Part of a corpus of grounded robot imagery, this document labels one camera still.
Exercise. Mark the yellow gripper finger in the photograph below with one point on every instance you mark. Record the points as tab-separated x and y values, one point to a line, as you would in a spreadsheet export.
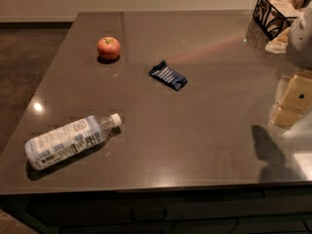
293	98

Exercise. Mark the blue rxbar wrapper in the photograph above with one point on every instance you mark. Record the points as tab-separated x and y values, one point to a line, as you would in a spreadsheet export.
168	76

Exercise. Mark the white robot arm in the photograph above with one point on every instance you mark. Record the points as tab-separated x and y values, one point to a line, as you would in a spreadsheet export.
299	48

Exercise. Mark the red apple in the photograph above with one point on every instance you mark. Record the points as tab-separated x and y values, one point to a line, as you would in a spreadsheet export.
108	48

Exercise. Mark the clear plastic water bottle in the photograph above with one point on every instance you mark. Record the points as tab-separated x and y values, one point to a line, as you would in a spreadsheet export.
64	142

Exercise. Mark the black wire basket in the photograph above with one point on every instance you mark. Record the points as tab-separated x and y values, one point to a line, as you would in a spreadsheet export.
274	16

